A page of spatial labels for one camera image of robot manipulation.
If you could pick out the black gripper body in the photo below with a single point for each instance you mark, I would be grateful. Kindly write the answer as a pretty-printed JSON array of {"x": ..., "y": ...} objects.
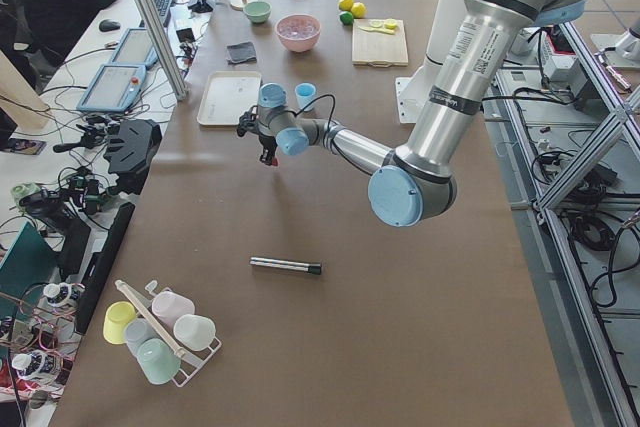
[{"x": 265, "y": 143}]

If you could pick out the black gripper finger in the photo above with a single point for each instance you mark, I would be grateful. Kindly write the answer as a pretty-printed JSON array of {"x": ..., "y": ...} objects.
[
  {"x": 274, "y": 157},
  {"x": 264, "y": 157}
]

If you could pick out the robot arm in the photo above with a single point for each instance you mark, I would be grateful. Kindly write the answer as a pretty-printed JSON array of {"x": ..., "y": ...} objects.
[
  {"x": 414, "y": 181},
  {"x": 621, "y": 50}
]

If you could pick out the light blue cup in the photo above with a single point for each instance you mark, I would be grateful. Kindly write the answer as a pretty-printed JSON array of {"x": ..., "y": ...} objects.
[{"x": 305, "y": 93}]

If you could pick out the ice cubes pile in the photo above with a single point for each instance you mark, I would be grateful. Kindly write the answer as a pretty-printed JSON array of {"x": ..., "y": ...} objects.
[{"x": 297, "y": 28}]

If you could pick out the pink cup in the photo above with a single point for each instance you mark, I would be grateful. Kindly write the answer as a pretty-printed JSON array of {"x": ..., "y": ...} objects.
[{"x": 168, "y": 306}]

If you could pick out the white cup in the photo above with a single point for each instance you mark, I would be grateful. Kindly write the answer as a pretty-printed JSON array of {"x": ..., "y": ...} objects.
[{"x": 194, "y": 331}]

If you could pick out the grey cup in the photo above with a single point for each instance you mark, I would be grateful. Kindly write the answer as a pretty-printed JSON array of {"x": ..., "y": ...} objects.
[{"x": 136, "y": 333}]

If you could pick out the yellow cup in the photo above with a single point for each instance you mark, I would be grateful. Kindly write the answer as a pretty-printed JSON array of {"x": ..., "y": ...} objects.
[{"x": 117, "y": 316}]

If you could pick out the green cup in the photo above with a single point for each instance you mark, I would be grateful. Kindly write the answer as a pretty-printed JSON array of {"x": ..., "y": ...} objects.
[{"x": 157, "y": 361}]

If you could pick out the cream rabbit tray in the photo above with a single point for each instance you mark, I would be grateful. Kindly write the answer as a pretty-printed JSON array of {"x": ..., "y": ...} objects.
[{"x": 227, "y": 96}]

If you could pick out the grey folded cloth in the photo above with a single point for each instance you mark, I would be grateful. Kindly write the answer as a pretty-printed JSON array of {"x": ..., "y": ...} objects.
[{"x": 243, "y": 52}]

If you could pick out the pink bowl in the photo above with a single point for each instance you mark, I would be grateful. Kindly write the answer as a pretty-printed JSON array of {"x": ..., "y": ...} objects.
[{"x": 296, "y": 45}]

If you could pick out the green bowl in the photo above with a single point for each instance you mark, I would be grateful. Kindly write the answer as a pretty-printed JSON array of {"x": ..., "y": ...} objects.
[{"x": 257, "y": 11}]

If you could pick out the steel muddler black tip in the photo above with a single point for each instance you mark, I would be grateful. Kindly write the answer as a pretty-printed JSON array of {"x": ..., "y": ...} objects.
[{"x": 305, "y": 267}]

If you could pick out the blue teach pendant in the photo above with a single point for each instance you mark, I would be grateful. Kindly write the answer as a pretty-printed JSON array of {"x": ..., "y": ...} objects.
[
  {"x": 135, "y": 47},
  {"x": 113, "y": 89}
]

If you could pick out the wooden cutting board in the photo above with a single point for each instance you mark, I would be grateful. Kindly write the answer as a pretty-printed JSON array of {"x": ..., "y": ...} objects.
[{"x": 377, "y": 49}]

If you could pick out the green lime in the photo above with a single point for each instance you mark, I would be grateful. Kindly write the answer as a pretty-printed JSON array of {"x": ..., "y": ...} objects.
[{"x": 346, "y": 18}]

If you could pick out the yellow lemon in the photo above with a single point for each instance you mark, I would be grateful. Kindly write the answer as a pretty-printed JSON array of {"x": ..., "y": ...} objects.
[
  {"x": 358, "y": 10},
  {"x": 345, "y": 5}
]

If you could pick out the yellow plastic knife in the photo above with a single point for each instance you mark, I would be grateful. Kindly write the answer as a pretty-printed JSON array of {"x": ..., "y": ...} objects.
[{"x": 382, "y": 30}]

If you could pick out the lemon half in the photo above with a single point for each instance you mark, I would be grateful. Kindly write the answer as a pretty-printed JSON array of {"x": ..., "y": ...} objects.
[{"x": 390, "y": 24}]

